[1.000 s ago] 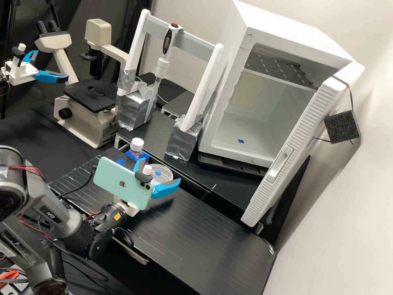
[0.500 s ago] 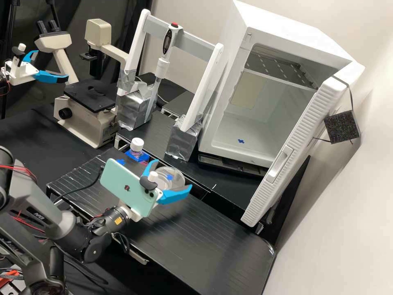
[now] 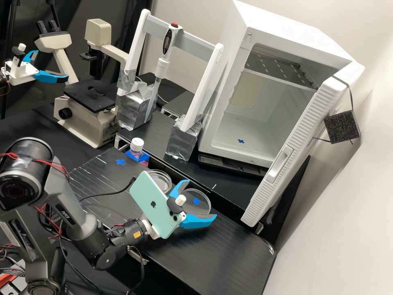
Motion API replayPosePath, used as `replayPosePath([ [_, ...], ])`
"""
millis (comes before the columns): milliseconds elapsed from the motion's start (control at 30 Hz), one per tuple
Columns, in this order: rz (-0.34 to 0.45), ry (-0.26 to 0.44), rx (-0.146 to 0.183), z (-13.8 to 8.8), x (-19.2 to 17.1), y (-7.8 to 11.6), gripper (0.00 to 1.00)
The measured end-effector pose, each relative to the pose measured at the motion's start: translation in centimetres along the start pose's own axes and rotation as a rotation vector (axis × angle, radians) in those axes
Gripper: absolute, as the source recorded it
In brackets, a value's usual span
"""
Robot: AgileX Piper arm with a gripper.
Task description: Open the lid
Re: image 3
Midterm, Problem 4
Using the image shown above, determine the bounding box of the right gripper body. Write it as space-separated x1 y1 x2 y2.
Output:
143 218 163 241

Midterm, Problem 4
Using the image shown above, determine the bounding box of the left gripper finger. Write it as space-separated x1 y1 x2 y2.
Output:
23 49 40 64
33 70 70 84

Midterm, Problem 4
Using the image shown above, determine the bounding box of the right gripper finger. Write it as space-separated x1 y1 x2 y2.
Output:
178 212 218 231
168 179 191 201

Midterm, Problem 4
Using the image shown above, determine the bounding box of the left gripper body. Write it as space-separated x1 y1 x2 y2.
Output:
4 59 40 86

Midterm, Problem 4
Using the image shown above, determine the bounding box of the left phone holder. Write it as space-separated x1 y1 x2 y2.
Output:
11 43 29 67

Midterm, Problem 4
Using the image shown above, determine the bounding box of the petri dish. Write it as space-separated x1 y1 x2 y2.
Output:
149 168 174 193
180 188 213 216

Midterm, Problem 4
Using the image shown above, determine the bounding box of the black platform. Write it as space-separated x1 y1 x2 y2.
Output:
162 90 198 119
114 109 271 216
68 147 275 295

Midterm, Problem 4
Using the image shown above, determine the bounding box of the blue bottle holder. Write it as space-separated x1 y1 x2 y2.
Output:
124 148 150 168

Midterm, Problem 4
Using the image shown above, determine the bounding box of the cream microscope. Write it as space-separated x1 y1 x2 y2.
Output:
34 18 130 150

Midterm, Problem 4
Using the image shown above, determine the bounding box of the small bottle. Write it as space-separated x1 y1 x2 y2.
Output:
129 137 145 161

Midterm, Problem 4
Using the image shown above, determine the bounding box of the white pipette stand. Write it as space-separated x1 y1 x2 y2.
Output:
115 8 225 163

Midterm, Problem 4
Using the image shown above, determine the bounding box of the pipette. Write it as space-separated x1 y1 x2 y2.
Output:
152 22 184 118

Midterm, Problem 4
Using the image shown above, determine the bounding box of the incubator door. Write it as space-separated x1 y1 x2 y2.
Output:
240 62 366 228

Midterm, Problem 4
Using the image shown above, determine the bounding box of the white incubator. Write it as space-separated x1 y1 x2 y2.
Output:
197 0 366 169

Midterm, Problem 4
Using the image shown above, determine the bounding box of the right wrist camera phone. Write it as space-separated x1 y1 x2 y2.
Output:
129 170 188 240

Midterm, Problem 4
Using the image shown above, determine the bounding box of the black cable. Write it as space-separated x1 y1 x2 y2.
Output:
78 176 138 202

